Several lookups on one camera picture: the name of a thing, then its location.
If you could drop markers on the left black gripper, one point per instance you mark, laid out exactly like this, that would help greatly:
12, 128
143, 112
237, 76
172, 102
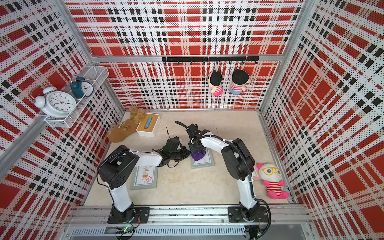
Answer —
185, 153

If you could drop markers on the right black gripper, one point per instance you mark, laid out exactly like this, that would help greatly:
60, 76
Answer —
192, 148

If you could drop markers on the purple microfiber cloth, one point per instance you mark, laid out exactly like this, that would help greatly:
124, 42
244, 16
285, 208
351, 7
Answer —
196, 156

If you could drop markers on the green frame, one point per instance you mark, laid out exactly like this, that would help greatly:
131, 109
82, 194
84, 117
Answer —
206, 161

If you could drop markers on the pink picture frame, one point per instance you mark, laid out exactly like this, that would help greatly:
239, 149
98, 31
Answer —
255, 174

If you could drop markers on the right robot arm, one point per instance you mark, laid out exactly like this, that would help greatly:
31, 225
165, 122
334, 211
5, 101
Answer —
239, 163

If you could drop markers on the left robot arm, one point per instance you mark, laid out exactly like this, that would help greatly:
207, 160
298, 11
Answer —
115, 170

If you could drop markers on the pink object behind right arm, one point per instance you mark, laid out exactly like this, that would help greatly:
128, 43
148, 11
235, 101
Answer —
272, 178

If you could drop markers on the white box wooden lid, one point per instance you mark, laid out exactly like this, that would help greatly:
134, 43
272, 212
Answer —
152, 130

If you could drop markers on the blue object on box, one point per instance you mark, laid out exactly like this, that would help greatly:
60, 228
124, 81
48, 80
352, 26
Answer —
148, 122

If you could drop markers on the brown plush toy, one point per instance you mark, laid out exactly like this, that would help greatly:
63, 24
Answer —
122, 130

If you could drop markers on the doll pink striped shirt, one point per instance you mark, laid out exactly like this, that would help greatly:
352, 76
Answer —
215, 83

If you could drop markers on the doll blue pants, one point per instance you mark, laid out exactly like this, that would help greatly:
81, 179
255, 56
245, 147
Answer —
239, 79

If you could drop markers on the green circuit board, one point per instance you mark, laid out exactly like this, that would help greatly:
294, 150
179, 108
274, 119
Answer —
124, 230

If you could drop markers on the teal alarm clock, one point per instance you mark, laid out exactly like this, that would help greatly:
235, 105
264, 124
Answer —
81, 88

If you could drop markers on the white alarm clock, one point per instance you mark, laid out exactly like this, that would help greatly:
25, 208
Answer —
55, 103

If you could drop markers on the green frame near arm base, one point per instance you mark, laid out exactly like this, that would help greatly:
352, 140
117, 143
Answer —
145, 177

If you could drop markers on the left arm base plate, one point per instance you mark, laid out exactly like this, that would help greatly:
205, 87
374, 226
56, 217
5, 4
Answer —
132, 215

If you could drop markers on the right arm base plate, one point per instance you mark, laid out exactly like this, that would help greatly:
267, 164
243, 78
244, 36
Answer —
239, 214

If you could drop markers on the black hook rail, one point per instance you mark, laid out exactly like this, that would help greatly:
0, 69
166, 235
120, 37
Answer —
241, 59

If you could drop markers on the white wire shelf basket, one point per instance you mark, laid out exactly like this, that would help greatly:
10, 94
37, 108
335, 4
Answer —
96, 75

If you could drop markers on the aluminium front rail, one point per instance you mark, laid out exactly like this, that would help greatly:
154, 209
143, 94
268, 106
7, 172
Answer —
190, 215

